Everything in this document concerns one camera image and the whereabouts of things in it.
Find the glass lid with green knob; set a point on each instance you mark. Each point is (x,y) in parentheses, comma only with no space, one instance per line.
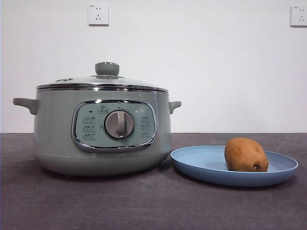
(107,70)

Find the brown potato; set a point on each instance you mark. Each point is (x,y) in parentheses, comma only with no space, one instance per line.
(243,154)

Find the blue round plate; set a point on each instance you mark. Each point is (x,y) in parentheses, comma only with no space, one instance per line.
(204,163)

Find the pale green electric steamer pot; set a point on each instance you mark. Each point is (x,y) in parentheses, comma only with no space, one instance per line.
(57,124)

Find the white wall socket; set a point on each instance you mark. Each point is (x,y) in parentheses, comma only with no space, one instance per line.
(98,14)
(299,15)

